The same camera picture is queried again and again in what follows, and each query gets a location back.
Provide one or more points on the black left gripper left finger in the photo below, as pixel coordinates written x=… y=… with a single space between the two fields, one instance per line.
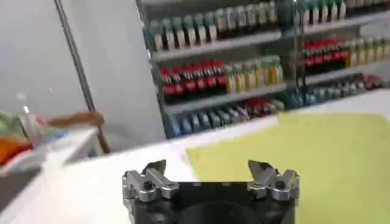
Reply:
x=158 y=181

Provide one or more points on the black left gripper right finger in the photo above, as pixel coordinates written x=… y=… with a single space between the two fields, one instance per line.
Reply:
x=268 y=181

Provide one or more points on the yellow-green shirt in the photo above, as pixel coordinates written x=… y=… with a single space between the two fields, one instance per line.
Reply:
x=304 y=170

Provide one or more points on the white side desk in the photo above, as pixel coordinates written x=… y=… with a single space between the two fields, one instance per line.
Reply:
x=65 y=146

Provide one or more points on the brown wooden chair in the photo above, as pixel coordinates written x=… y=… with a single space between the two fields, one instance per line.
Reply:
x=76 y=118

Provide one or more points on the glass-fronted shelf of bottles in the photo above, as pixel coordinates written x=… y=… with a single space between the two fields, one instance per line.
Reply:
x=219 y=70
x=335 y=54

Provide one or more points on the clear plastic water bottle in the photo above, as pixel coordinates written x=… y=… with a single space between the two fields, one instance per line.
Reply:
x=30 y=126

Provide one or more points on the orange cloth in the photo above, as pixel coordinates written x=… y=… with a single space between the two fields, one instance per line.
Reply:
x=10 y=149

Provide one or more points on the light green cloth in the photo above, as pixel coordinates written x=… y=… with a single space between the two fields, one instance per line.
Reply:
x=7 y=123

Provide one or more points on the dark metal wall strip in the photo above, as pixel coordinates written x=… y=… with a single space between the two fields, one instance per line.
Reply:
x=77 y=65

